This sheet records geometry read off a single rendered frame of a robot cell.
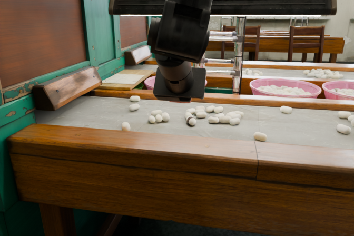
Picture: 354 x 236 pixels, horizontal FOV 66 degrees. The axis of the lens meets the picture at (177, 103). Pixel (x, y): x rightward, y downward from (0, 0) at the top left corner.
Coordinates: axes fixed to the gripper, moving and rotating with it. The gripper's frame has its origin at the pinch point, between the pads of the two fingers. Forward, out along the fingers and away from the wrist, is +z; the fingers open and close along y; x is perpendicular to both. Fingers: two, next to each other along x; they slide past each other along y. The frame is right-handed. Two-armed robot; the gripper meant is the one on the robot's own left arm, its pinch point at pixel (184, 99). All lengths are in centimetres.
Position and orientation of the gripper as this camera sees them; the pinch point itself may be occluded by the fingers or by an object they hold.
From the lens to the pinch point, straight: 63.0
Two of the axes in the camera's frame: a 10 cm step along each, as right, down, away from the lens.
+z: 1.4, 3.8, 9.1
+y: -9.8, -0.6, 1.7
